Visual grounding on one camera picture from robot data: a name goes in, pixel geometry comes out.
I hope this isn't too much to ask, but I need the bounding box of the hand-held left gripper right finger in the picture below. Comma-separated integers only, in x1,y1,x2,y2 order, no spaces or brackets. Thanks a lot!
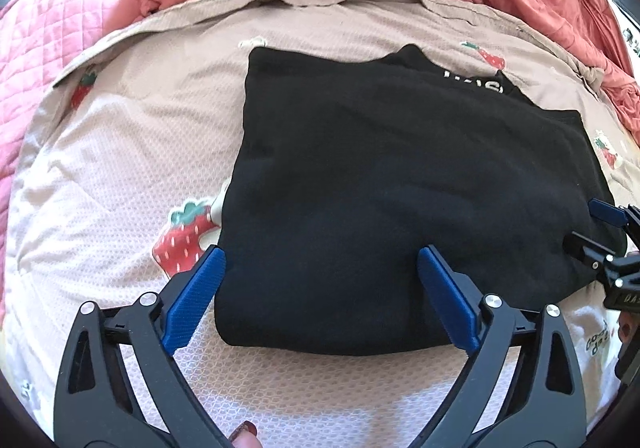
410,246,587,448

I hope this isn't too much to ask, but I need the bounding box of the person's right hand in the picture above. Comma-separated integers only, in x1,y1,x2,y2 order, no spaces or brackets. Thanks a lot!
617,310,640,347

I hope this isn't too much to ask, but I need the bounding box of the white printed cloth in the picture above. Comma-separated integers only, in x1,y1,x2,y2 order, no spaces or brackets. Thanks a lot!
565,293,631,434

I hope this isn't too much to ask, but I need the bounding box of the pink quilted blanket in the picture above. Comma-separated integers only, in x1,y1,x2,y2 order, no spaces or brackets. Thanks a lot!
0,0,141,209

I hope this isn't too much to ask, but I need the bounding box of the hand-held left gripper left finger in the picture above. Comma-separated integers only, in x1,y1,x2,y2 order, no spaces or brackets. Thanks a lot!
54,244,233,448

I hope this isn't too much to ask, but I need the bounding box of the black shirt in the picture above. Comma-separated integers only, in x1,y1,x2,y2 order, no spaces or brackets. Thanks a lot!
214,44,628,358

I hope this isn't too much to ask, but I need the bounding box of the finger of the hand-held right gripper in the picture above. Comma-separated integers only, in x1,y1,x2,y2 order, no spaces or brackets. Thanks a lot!
588,198,640,240
562,230,627,273

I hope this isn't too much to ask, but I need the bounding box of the person's left hand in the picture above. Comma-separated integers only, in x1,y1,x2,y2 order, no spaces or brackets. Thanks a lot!
227,420,262,448

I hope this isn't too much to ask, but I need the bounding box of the beige strawberry print blanket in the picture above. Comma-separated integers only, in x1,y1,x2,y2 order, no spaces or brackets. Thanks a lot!
0,0,640,448

